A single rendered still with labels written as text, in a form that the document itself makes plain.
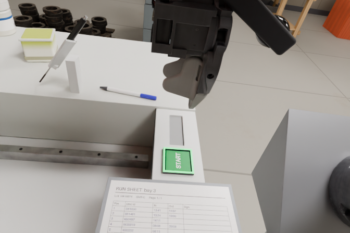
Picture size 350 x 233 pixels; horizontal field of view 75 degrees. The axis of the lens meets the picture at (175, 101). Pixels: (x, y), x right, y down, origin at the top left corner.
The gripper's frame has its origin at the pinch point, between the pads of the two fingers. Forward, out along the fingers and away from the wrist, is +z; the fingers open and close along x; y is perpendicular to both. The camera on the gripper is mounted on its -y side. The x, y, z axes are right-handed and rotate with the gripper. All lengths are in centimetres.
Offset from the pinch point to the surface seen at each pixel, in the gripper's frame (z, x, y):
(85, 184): 28.6, -2.9, 19.5
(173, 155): 14.2, -1.1, 1.6
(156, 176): 14.6, 3.3, 4.5
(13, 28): 12, -44, 51
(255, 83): 111, -188, -109
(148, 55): 14.1, -40.1, 8.8
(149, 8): 50, -210, 17
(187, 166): 14.2, 1.2, -0.9
